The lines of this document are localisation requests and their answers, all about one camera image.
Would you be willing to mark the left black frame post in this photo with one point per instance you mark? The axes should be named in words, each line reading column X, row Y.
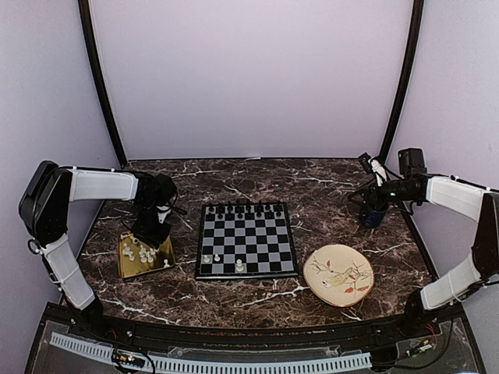
column 98, row 78

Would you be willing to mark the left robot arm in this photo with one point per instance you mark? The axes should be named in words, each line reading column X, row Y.
column 44, row 209

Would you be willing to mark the dark blue mug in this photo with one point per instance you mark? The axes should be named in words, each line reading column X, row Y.
column 370, row 218

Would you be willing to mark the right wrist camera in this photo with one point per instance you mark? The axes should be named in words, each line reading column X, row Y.
column 372, row 165

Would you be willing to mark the cream plate with bird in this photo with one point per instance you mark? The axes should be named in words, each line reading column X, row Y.
column 339, row 275

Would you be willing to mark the right black frame post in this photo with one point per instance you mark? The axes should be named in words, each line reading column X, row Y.
column 404, row 78

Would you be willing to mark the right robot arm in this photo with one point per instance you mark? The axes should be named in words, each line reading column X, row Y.
column 474, row 204

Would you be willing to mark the white slotted cable duct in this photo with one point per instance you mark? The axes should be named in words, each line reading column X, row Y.
column 159, row 364

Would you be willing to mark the white chess king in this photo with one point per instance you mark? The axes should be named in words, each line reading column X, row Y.
column 239, row 266

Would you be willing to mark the black frame post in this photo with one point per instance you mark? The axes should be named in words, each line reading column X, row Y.
column 98, row 78
column 404, row 78

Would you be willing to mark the gold square tray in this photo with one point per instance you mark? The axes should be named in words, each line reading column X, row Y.
column 137, row 258

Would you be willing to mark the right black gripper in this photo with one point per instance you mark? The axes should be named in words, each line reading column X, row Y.
column 371, row 192

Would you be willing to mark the black grey chessboard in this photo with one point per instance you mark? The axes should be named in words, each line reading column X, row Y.
column 259, row 234

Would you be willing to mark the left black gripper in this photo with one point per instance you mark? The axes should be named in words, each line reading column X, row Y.
column 154, row 239

